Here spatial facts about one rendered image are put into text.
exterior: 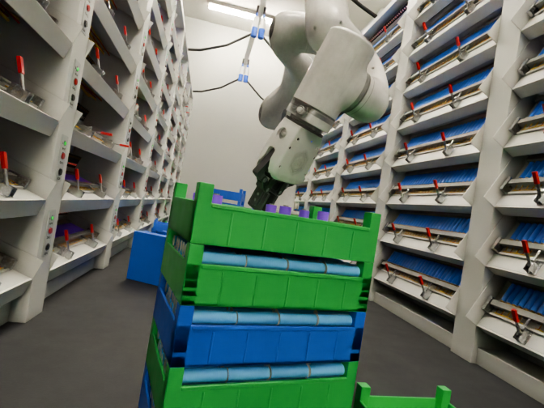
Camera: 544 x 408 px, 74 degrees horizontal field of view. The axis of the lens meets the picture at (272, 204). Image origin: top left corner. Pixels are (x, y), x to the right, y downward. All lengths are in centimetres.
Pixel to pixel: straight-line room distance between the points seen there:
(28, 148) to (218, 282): 72
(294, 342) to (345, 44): 46
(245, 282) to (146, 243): 110
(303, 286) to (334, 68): 34
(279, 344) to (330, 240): 17
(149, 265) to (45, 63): 83
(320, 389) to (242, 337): 16
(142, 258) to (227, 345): 110
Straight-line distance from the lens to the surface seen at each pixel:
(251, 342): 54
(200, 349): 52
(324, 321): 59
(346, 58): 62
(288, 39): 104
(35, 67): 113
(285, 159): 61
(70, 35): 112
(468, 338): 139
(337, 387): 64
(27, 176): 108
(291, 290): 54
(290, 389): 60
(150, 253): 157
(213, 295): 50
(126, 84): 180
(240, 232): 49
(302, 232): 53
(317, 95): 61
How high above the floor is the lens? 38
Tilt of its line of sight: 1 degrees up
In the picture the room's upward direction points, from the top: 9 degrees clockwise
